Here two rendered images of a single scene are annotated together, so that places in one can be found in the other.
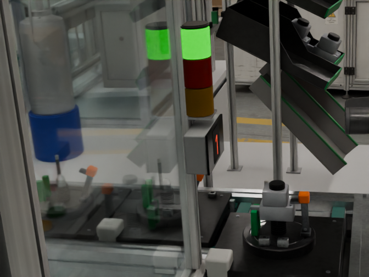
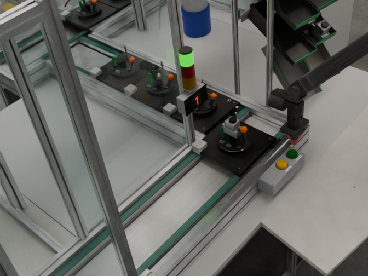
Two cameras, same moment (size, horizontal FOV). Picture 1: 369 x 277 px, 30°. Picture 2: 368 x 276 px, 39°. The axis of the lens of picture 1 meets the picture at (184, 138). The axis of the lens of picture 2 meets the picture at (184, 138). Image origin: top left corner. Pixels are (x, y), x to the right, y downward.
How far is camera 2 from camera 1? 1.09 m
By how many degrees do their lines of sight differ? 35
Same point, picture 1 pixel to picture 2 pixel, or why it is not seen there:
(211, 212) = (220, 113)
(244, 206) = (243, 111)
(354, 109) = (273, 97)
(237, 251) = (212, 142)
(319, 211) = (279, 125)
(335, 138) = not seen: hidden behind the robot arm
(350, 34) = not seen: outside the picture
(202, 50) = (186, 63)
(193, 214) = (188, 125)
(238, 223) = not seen: hidden behind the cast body
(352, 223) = (279, 142)
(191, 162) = (179, 108)
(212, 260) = (194, 145)
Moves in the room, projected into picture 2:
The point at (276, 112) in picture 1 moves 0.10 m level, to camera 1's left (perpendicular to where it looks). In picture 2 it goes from (269, 68) to (246, 64)
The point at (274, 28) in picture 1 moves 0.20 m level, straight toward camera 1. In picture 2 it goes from (269, 27) to (243, 53)
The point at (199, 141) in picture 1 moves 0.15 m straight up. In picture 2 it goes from (182, 102) to (177, 67)
